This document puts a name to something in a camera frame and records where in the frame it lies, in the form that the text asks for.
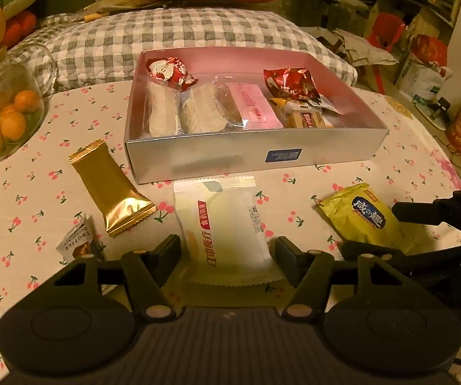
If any pink wafer snack packet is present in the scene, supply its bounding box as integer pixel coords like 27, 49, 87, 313
226, 82, 283, 130

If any red chair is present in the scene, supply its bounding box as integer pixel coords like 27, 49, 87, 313
366, 12, 406, 52

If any small brown biscuit packet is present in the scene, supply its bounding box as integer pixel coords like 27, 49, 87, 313
281, 109, 334, 129

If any cream white snack packet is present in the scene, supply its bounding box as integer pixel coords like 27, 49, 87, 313
174, 175, 283, 287

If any grey checked cushion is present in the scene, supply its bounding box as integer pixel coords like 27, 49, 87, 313
8, 7, 358, 92

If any pink cardboard box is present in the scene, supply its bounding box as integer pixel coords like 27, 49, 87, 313
124, 47, 388, 184

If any small white labelled packet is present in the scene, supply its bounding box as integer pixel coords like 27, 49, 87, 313
270, 96, 341, 115

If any dark red snack packet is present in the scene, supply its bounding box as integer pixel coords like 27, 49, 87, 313
146, 56, 198, 91
263, 68, 321, 102

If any yellow noodle snack packet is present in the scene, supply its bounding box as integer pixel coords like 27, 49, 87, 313
319, 183, 414, 252

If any silver truffle chocolate packet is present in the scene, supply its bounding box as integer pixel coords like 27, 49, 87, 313
56, 216, 105, 266

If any glass jar with oranges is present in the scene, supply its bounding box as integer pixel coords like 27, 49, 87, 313
0, 44, 57, 162

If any white plastic bag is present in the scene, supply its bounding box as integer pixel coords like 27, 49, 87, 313
396, 53, 452, 105

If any clear white rice cake packet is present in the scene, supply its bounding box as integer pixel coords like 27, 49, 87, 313
147, 82, 184, 137

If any gold foil snack bar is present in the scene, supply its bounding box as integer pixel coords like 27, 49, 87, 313
69, 139, 157, 237

